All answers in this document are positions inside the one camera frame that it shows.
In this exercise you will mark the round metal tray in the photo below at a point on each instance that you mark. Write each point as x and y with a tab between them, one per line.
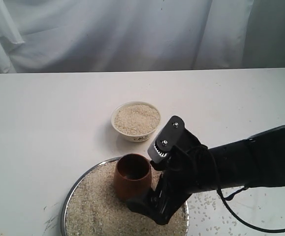
66	204

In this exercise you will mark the small white ceramic bowl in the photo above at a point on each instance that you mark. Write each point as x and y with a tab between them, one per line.
138	138

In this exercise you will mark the white fabric backdrop curtain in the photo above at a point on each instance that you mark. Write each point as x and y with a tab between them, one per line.
46	36

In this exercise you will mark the rice in white bowl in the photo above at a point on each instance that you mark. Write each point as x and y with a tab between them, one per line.
137	119

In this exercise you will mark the brown wooden cup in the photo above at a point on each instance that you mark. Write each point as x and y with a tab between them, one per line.
132	176

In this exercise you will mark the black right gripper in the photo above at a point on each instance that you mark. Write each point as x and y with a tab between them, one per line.
182	175

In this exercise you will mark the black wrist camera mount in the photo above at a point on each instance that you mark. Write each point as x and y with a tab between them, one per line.
173	136

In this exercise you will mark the rice pile in tray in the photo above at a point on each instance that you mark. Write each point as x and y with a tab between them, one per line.
95	211

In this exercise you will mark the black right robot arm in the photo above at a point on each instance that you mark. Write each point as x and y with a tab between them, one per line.
258	161

